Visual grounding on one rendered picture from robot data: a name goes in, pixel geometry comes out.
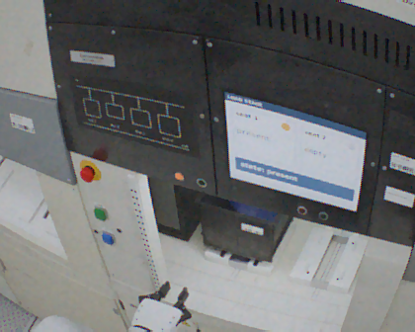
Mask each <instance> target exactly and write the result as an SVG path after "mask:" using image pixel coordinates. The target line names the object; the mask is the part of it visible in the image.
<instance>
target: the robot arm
mask: <svg viewBox="0 0 415 332"><path fill-rule="evenodd" d="M170 288H171V287H170V283H169V282H168V281H166V283H165V284H164V285H161V289H159V290H157V291H156V292H155V293H152V294H148V295H139V296H138V301H139V307H138V308H137V311H136V312H135V315H134V317H133V319H132V320H131V321H132V322H131V324H130V326H131V327H130V328H129V330H128V331H126V332H176V331H177V329H178V328H179V327H180V326H181V324H182V322H184V321H186V320H188V319H190V318H192V314H191V312H190V311H189V310H188V309H187V307H186V306H185V304H184V303H185V301H186V300H187V298H188V296H189V293H188V289H187V288H186V287H184V288H183V289H182V291H181V292H180V293H179V296H178V300H177V301H176V303H175V304H174V305H172V306H170V305H168V304H163V303H161V301H160V300H161V298H165V295H166V294H167V293H168V292H169V290H170ZM181 310H182V311H181ZM182 312H183V313H184V314H185V315H184V314H183V315H181V314H182ZM31 332H100V331H97V330H95V329H93V328H90V327H87V326H85V325H83V324H81V323H78V322H75V321H73V320H70V319H68V318H65V317H61V316H59V315H56V316H55V315H53V316H49V317H47V318H45V319H44V320H42V321H41V322H40V323H39V324H38V325H37V326H36V328H35V329H34V330H33V331H31Z"/></svg>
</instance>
